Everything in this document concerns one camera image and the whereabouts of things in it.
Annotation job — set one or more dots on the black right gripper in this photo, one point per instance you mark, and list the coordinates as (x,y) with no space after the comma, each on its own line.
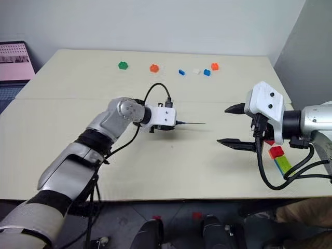
(268,133)

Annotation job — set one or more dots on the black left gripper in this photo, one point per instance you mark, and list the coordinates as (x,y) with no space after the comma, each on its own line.
(166,128)

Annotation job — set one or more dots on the screwdriver bit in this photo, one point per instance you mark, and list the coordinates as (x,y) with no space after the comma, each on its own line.
(195,123)

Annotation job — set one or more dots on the narrow red toy brick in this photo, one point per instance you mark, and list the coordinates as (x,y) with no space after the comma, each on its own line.
(270,142)

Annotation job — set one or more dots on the square red toy brick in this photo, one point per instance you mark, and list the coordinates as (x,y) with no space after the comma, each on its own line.
(276,151)

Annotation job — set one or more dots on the lime green toy brick plate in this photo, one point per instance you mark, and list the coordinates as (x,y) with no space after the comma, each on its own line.
(284,164)

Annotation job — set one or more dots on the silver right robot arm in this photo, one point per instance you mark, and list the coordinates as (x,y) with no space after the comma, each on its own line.
(316,119)

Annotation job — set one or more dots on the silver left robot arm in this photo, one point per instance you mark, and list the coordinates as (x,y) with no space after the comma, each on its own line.
(77,160)

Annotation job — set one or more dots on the small narrow blue toy brick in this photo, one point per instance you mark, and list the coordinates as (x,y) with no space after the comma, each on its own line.
(182,72)

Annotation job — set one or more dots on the orange toy brick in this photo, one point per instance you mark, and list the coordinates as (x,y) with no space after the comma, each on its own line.
(154,68)
(215,67)

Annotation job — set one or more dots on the square blue toy brick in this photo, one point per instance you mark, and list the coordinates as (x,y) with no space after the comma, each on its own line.
(207,72)

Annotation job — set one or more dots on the white toy brick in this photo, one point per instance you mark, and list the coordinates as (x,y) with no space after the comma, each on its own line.
(196,71)

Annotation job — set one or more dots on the green toy brick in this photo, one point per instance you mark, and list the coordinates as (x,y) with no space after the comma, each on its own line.
(123,65)

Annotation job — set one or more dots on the red brick on floor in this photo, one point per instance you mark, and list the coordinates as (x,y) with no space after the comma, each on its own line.
(156,217)
(197,215)

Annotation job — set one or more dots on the dark rounded shape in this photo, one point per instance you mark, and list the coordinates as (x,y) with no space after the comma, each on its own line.
(220,232)
(149,234)

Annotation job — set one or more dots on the brown fabric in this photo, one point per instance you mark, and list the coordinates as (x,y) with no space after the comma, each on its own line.
(311,223)

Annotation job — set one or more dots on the black caster wheel base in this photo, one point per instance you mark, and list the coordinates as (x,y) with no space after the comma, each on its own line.
(99,242)

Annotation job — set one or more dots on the laptop with pink screen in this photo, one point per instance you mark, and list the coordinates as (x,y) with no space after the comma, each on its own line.
(14,64)

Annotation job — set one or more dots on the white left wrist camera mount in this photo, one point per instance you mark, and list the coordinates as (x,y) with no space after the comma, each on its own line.
(163,115)

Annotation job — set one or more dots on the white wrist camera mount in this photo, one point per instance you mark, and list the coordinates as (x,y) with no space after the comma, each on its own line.
(163,115)
(267,99)

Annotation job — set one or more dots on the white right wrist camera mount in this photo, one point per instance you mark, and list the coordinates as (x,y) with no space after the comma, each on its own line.
(267,99)

